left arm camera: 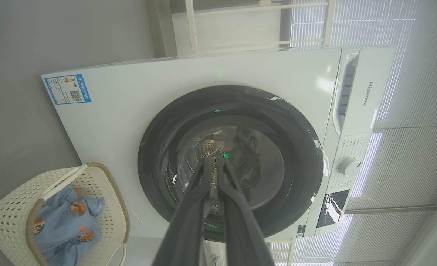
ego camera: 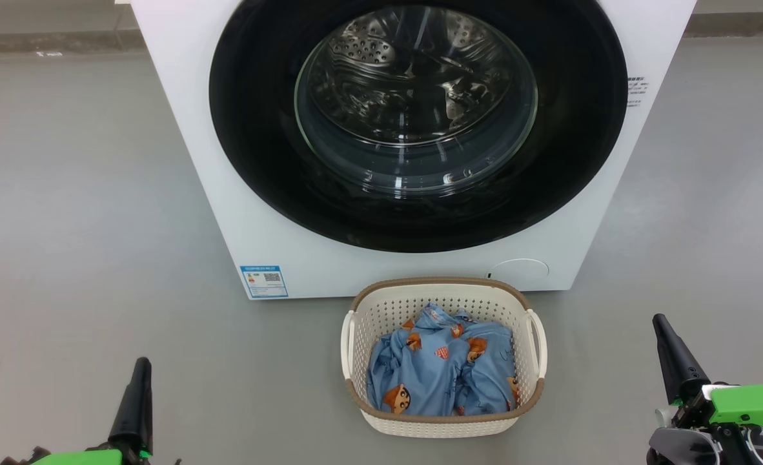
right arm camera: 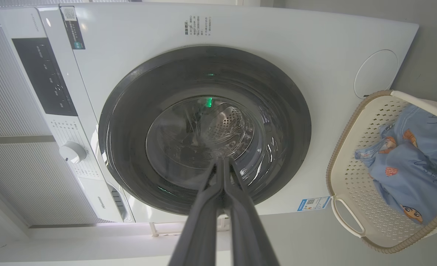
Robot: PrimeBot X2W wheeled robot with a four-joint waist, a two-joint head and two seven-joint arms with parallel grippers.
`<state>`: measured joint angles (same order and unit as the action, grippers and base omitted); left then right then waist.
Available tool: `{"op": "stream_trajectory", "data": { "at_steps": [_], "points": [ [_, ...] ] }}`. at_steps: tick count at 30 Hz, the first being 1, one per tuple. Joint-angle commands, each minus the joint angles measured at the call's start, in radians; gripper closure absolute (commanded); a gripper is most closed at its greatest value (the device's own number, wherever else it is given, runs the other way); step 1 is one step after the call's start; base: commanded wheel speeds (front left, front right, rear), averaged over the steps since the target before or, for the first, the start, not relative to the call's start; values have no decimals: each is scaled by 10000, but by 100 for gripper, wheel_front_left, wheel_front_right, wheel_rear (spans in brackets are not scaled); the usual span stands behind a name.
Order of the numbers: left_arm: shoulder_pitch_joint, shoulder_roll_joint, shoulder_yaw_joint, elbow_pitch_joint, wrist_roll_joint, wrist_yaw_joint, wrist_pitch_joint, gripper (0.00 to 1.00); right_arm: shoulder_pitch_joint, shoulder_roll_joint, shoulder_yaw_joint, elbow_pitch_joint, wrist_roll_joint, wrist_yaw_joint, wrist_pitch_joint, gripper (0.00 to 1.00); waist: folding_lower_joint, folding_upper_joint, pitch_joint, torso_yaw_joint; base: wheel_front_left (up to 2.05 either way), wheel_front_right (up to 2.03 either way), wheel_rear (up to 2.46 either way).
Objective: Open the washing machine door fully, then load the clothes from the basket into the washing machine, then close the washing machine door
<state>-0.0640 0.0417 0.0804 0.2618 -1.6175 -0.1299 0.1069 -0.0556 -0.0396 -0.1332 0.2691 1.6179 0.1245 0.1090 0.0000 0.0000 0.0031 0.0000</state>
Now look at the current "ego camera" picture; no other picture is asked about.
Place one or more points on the perforated steel washer drum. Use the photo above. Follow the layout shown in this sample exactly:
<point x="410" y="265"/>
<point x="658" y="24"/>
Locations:
<point x="368" y="45"/>

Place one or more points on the round white drain filter cover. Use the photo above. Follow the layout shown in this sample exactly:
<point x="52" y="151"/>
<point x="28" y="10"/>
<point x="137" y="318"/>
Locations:
<point x="520" y="270"/>

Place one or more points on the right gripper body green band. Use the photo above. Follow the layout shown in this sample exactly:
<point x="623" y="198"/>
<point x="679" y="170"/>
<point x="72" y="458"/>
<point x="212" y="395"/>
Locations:
<point x="749" y="403"/>

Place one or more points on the white front-load washing machine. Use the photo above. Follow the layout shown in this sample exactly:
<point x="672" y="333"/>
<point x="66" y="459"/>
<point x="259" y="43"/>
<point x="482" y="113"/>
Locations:
<point x="181" y="129"/>

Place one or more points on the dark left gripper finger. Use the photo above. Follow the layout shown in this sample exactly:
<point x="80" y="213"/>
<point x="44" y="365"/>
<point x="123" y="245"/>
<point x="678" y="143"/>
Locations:
<point x="135" y="413"/>

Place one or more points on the cream perforated laundry basket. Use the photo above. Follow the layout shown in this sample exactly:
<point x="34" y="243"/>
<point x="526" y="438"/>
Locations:
<point x="381" y="310"/>

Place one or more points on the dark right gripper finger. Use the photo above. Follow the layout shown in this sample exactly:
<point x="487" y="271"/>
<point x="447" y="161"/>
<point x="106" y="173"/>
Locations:
<point x="678" y="368"/>

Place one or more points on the blue energy label sticker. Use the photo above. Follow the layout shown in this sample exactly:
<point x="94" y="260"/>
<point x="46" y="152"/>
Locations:
<point x="264" y="281"/>

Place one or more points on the black-rimmed glass washer door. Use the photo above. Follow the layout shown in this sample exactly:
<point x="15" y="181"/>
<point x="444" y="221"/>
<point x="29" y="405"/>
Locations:
<point x="259" y="161"/>

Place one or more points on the blue cartoon-print garment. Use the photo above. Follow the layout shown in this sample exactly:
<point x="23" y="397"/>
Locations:
<point x="414" y="381"/>

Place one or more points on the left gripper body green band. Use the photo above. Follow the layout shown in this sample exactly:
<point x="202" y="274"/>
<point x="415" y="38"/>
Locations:
<point x="84" y="458"/>

